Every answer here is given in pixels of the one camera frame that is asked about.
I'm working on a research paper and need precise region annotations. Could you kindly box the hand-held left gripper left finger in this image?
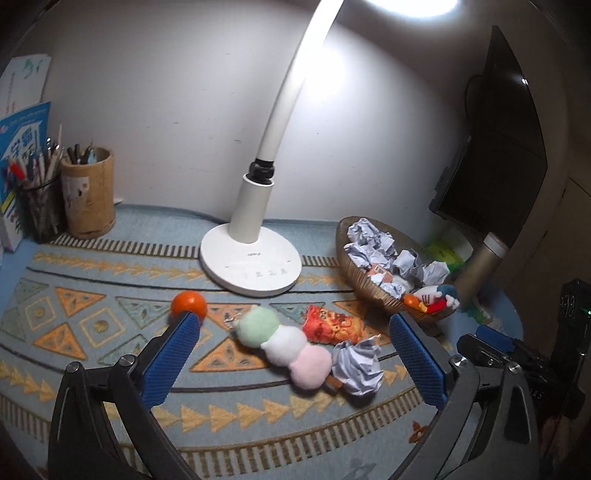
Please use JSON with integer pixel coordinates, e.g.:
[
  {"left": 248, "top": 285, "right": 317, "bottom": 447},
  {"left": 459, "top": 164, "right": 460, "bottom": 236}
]
[{"left": 47, "top": 310, "right": 204, "bottom": 480}]

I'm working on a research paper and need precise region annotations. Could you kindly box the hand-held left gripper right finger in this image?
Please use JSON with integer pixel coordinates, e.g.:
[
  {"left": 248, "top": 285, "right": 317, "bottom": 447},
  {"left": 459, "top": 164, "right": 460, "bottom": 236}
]
[{"left": 389, "top": 314, "right": 541, "bottom": 480}]

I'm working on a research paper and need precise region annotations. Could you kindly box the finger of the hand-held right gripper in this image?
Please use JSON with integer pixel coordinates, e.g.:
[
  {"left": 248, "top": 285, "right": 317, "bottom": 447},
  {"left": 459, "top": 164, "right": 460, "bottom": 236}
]
[
  {"left": 475, "top": 324, "right": 555, "bottom": 365},
  {"left": 457, "top": 333, "right": 514, "bottom": 369}
]

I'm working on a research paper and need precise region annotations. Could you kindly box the paper ball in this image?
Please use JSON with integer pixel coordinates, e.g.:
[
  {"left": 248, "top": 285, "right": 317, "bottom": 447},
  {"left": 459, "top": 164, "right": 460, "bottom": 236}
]
[{"left": 331, "top": 336, "right": 384, "bottom": 398}]

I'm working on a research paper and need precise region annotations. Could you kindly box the blue and white plush toy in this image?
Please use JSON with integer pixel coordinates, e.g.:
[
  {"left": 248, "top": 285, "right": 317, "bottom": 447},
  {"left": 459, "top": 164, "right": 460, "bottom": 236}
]
[{"left": 403, "top": 284, "right": 461, "bottom": 315}]

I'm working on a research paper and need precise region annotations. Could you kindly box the orange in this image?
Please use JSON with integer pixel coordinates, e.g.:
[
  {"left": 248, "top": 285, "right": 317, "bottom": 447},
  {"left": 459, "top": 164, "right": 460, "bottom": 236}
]
[{"left": 171, "top": 292, "right": 208, "bottom": 324}]

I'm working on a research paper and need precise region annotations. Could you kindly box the woven basket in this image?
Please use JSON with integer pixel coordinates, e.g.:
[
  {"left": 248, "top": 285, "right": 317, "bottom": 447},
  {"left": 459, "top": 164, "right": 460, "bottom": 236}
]
[{"left": 335, "top": 216, "right": 458, "bottom": 321}]

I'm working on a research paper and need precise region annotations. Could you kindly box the red orange snack packet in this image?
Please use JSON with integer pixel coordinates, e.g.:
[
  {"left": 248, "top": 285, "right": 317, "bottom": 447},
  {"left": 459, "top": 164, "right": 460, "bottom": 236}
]
[{"left": 302, "top": 305, "right": 365, "bottom": 346}]

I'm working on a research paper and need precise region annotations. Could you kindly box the three-ball plush skewer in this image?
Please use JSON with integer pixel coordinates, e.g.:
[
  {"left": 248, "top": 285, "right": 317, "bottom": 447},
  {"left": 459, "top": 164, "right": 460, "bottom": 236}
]
[{"left": 226, "top": 307, "right": 343, "bottom": 394}]

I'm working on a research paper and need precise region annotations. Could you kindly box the pile of paper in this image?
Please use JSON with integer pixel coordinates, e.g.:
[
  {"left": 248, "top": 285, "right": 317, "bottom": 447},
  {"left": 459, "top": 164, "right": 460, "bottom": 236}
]
[{"left": 344, "top": 219, "right": 451, "bottom": 298}]

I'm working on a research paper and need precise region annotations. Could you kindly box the gold bottle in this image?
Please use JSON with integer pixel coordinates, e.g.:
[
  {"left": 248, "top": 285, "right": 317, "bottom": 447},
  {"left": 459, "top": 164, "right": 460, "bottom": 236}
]
[{"left": 455, "top": 232, "right": 509, "bottom": 301}]

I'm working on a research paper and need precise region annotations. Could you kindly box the patterned blue mat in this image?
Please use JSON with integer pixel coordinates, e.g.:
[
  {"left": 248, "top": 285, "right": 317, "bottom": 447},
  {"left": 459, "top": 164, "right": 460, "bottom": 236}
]
[{"left": 0, "top": 203, "right": 525, "bottom": 480}]

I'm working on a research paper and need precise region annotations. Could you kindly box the green packet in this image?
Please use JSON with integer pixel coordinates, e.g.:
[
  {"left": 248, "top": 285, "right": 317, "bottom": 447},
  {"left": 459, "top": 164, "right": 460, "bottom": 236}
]
[{"left": 425, "top": 235, "right": 474, "bottom": 273}]

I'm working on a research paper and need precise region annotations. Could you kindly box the black monitor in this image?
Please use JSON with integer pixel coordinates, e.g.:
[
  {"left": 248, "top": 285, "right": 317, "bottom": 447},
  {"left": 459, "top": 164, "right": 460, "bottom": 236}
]
[{"left": 428, "top": 25, "right": 549, "bottom": 245}]

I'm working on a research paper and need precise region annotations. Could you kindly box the white desk lamp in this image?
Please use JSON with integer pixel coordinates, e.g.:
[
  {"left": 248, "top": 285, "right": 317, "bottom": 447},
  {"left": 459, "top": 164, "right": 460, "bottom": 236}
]
[{"left": 199, "top": 0, "right": 462, "bottom": 297}]

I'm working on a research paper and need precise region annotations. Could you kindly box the brown cardboard pen holder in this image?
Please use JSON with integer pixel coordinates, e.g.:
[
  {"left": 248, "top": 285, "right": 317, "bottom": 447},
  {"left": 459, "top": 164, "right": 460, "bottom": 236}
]
[{"left": 60, "top": 148, "right": 116, "bottom": 240}]

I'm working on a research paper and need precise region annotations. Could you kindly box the black mesh pen holder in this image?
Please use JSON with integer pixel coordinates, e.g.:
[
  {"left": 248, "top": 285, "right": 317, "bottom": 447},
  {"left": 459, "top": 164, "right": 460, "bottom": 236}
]
[{"left": 17, "top": 178, "right": 68, "bottom": 244}]

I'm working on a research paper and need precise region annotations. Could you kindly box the bunch of dark pens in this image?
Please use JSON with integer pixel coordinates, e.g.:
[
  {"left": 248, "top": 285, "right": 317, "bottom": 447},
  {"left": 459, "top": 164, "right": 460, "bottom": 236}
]
[{"left": 67, "top": 141, "right": 100, "bottom": 165}]

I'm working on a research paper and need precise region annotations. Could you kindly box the blue book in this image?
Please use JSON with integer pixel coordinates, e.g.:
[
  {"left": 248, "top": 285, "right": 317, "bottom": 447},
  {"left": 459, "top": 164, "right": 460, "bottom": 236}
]
[{"left": 0, "top": 102, "right": 51, "bottom": 252}]

